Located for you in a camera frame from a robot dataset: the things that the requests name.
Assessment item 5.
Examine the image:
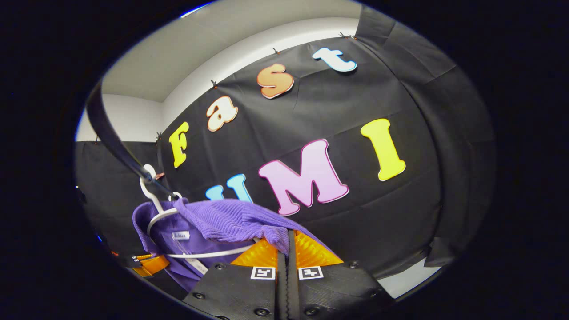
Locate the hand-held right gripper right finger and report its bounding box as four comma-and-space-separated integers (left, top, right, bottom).
288, 229, 394, 320

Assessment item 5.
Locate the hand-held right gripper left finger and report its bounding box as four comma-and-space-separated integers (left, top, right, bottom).
182, 238, 288, 320

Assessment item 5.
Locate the purple corduroy shirt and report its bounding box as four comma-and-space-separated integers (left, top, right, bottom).
132, 198, 332, 294

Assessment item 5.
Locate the black clothes rack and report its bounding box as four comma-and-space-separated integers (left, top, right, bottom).
86, 82, 185, 200

